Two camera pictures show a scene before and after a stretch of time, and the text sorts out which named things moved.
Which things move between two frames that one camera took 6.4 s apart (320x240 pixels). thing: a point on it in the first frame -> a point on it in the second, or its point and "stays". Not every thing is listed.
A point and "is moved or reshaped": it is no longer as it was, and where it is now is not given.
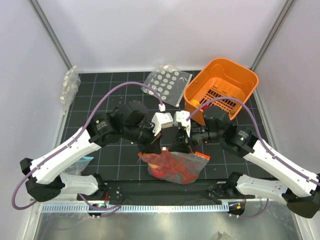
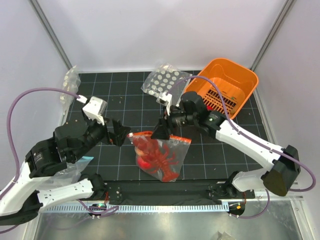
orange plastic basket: (215, 79) stays
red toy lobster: (164, 165) is moved or reshaped
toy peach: (153, 165) -> (140, 152)
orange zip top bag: (180, 168) is moved or reshaped
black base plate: (134, 191) stays
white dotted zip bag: (170, 83) stays
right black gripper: (181, 143) -> (165, 122)
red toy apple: (158, 174) -> (144, 164)
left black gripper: (153, 145) -> (117, 137)
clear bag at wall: (71, 82) stays
